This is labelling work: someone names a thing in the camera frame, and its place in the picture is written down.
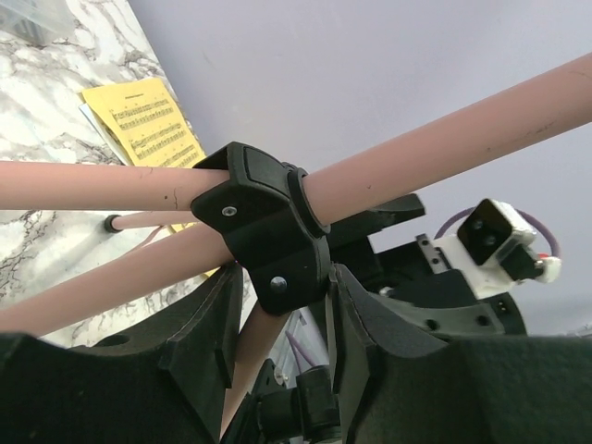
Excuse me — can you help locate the pink perforated music stand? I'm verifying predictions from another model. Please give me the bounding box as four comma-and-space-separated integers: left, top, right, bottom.
1, 55, 591, 443

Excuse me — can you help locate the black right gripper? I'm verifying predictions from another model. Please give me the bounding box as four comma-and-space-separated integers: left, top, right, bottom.
328, 193, 526, 340

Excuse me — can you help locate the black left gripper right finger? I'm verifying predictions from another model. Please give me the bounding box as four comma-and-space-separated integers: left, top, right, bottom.
326, 265, 591, 443

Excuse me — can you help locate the clear plastic organizer box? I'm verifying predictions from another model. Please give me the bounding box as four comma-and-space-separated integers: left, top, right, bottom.
1, 0, 75, 46

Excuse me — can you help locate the yellow sheet music page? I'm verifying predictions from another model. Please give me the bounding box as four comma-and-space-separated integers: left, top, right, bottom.
81, 78, 205, 168

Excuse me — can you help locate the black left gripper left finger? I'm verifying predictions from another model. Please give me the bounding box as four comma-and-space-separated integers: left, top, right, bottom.
1, 265, 243, 443

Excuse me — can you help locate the white paper sheet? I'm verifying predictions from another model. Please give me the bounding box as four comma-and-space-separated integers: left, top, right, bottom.
79, 104, 133, 166

